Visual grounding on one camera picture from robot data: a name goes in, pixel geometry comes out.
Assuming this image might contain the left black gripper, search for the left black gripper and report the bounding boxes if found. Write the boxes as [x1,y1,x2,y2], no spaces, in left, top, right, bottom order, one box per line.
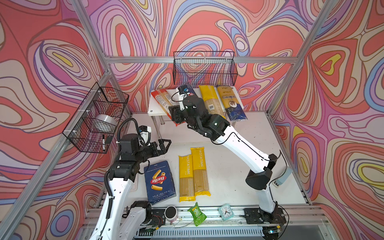
[132,139,170,165]

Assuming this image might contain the blue Barilla spaghetti box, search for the blue Barilla spaghetti box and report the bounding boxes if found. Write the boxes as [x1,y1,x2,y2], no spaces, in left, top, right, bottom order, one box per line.
[178,84,196,96]

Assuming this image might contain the yellow barcode spaghetti bag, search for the yellow barcode spaghetti bag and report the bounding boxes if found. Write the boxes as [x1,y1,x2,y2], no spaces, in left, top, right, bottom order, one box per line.
[199,85,226,118]

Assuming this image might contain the red spaghetti bag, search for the red spaghetti bag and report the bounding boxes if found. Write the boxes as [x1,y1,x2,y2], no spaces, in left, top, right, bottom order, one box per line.
[151,89,179,119]

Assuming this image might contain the dark blue yellow spaghetti bag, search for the dark blue yellow spaghetti bag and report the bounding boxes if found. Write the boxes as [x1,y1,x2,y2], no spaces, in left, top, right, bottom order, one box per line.
[217,86,248,122]

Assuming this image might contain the blue Barilla rigatoni box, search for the blue Barilla rigatoni box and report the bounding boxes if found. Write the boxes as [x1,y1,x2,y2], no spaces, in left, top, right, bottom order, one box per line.
[144,161,176,205]

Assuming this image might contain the long yellow Pastatime bag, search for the long yellow Pastatime bag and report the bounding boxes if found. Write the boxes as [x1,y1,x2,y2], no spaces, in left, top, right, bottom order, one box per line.
[191,147,211,196]

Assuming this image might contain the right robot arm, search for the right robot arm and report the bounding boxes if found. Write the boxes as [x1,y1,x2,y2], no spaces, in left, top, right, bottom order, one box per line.
[169,90,279,223]

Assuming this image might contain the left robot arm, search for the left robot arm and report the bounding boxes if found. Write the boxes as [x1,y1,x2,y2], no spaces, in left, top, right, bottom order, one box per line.
[90,118,172,240]

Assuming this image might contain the white two-tier shelf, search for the white two-tier shelf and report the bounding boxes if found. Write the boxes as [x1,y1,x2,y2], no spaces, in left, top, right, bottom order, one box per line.
[148,86,244,139]

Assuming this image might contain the black marker pen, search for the black marker pen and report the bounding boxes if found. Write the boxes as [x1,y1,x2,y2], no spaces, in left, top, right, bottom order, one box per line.
[102,135,106,152]

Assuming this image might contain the silver tape roll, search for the silver tape roll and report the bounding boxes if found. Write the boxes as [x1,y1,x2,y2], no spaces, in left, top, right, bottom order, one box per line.
[94,114,118,133]

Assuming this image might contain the short yellow Pastatime bag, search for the short yellow Pastatime bag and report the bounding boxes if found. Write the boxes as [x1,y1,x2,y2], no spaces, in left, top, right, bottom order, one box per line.
[179,155,196,202]

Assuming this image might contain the green snack pouch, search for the green snack pouch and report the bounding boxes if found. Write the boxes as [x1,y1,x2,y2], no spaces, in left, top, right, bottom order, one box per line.
[188,202,207,227]

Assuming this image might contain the teal alarm clock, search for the teal alarm clock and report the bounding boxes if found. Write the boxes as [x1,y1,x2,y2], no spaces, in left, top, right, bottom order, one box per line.
[218,204,234,221]

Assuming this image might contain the grey small box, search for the grey small box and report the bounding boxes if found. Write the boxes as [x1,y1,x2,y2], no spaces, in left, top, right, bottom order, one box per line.
[272,167,293,188]

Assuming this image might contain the black wire basket left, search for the black wire basket left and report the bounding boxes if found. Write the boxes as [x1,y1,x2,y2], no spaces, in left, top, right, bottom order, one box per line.
[63,83,129,154]

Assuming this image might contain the black wire basket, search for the black wire basket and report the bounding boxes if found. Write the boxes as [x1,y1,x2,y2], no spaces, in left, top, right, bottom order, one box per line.
[173,50,238,88]
[63,83,129,154]

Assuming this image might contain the black wire basket back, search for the black wire basket back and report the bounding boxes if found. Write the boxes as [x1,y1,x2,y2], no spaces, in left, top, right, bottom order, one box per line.
[173,50,238,88]

